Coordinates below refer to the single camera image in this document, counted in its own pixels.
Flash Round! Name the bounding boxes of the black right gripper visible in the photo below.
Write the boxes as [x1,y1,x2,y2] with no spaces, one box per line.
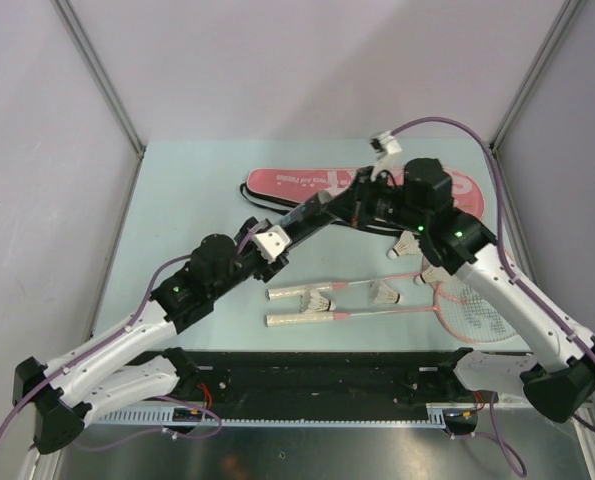
[323,166,430,234]

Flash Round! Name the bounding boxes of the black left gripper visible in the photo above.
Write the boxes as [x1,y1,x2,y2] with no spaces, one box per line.
[209,216,287,299]

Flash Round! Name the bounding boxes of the black shuttlecock tube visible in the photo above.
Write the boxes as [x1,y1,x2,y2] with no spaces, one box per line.
[276,190,342,252]

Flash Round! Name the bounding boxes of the white shuttlecock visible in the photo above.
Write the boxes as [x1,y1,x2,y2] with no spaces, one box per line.
[370,280,404,305]
[300,290,336,313]
[387,231,421,259]
[413,265,451,286]

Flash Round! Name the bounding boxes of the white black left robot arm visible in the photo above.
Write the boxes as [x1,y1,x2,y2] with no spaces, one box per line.
[12,215,314,454]

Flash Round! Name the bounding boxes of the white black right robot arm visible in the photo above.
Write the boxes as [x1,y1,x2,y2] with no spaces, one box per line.
[323,158,595,423]

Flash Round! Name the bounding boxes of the upper pink badminton racket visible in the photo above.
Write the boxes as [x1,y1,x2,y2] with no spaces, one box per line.
[266,257,457,300]

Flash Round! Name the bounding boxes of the pink badminton racket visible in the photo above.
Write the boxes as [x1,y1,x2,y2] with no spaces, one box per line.
[265,280,518,345]
[266,257,457,300]

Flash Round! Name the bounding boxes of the lower pink badminton racket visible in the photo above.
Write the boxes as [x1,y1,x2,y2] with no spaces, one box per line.
[265,280,518,345]

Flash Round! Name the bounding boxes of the pink racket bag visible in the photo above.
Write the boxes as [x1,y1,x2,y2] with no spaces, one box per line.
[240,167,485,220]

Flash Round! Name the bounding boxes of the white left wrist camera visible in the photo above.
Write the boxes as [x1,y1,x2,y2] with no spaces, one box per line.
[252,225,292,264]

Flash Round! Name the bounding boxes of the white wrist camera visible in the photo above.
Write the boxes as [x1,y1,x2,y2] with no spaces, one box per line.
[252,225,292,264]
[369,131,402,181]

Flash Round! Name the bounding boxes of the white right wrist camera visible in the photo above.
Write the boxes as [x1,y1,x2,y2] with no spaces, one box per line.
[369,131,402,181]

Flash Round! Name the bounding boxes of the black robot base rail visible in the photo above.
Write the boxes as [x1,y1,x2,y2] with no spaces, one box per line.
[161,347,528,426]

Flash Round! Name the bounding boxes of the right aluminium frame post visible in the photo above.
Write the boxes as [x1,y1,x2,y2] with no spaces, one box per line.
[489,0,587,151]

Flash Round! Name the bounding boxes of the aluminium frame post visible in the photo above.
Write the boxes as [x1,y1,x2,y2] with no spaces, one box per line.
[49,0,145,147]
[489,0,587,151]

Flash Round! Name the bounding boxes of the left aluminium frame post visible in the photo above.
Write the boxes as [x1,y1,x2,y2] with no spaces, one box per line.
[49,0,145,147]

